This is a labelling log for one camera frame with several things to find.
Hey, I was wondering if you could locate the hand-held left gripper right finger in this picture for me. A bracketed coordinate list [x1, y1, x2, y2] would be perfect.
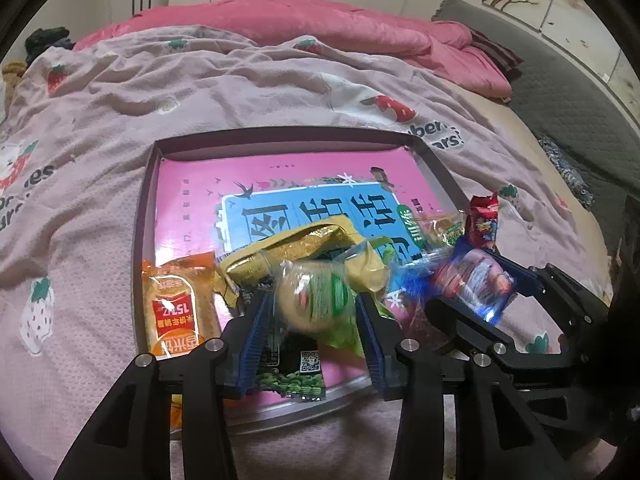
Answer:
[356, 292, 566, 480]

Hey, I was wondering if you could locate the orange rice cracker packet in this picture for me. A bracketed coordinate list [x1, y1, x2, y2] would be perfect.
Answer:
[141, 253, 223, 361]

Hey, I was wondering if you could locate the long yellow candy packet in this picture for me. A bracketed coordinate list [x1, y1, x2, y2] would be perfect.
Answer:
[217, 215, 361, 306]

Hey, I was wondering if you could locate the grey quilted headboard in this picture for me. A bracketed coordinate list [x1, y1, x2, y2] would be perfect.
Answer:
[432, 0, 640, 241]

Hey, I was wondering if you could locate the clear brown pastry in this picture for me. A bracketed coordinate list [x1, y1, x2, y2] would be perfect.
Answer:
[422, 212, 468, 253]

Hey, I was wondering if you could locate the blue cookie packet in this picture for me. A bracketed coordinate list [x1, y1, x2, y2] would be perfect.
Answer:
[400, 245, 518, 323]

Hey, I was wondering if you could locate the pink quilt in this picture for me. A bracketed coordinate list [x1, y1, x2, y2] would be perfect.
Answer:
[72, 0, 513, 101]

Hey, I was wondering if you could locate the blue patterned cloth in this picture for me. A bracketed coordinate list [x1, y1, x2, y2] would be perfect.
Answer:
[539, 135, 596, 208]

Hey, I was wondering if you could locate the dark shallow cardboard box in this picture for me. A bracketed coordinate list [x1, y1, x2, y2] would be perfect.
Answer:
[132, 127, 473, 436]

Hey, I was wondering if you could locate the pink strawberry printed blanket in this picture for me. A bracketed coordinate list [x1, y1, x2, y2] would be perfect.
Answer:
[0, 25, 616, 480]

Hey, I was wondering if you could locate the pink book with blue label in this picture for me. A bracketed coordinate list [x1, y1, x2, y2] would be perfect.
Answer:
[150, 147, 451, 411]

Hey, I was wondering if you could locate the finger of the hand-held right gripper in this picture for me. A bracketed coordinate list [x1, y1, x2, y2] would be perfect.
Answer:
[425, 295, 506, 361]
[492, 255, 546, 298]

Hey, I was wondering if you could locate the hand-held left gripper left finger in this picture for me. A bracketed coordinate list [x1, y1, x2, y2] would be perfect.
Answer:
[52, 290, 276, 480]

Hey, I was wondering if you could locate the dark clothes pile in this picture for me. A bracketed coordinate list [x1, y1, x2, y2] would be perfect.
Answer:
[25, 26, 73, 63]

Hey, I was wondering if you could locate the black green pea packet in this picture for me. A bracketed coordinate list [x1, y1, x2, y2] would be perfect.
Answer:
[255, 335, 328, 401]

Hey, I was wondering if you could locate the red candy packet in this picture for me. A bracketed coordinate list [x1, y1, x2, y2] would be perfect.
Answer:
[464, 192, 501, 251]

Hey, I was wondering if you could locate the yellow-brown knit cloth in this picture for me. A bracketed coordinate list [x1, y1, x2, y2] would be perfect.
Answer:
[0, 62, 26, 91]

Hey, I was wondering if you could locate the beige bedsheet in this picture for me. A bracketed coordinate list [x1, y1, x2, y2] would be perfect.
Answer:
[450, 82, 608, 261]

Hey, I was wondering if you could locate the tree wall painting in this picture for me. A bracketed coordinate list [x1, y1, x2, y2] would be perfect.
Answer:
[482, 0, 640, 126]

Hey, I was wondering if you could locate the dark red striped cloth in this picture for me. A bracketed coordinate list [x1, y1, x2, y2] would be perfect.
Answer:
[470, 30, 525, 81]

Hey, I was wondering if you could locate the light green snack pouch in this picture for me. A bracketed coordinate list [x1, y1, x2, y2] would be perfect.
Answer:
[320, 305, 398, 358]

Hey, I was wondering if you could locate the round green cake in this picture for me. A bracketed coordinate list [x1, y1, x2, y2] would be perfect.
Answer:
[272, 257, 353, 333]

